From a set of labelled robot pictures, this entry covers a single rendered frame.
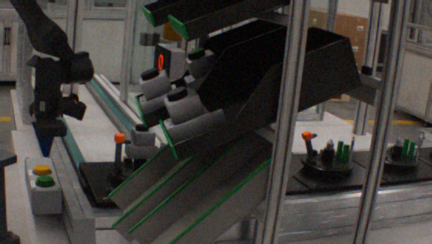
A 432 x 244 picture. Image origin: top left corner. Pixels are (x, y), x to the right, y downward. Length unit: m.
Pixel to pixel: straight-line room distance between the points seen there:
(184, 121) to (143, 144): 0.45
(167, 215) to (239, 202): 0.17
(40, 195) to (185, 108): 0.54
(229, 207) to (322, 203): 0.55
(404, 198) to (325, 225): 0.25
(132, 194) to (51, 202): 0.25
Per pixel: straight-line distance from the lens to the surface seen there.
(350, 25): 8.29
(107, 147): 1.66
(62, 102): 1.19
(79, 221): 1.11
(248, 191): 0.79
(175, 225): 0.93
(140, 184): 1.06
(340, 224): 1.38
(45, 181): 1.25
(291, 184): 1.35
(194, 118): 0.79
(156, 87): 0.91
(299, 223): 1.31
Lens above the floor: 1.44
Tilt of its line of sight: 15 degrees down
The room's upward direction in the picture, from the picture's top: 6 degrees clockwise
